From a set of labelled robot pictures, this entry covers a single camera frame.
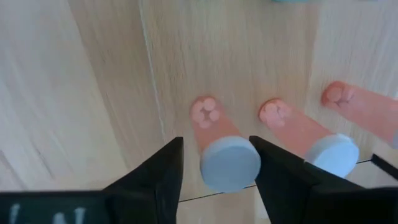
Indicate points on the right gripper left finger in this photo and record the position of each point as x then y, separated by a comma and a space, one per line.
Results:
140, 199

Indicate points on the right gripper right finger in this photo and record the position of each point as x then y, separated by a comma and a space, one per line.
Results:
311, 202

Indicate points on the pink pill vial white cap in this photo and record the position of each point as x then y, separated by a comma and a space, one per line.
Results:
230, 165
334, 154
363, 109

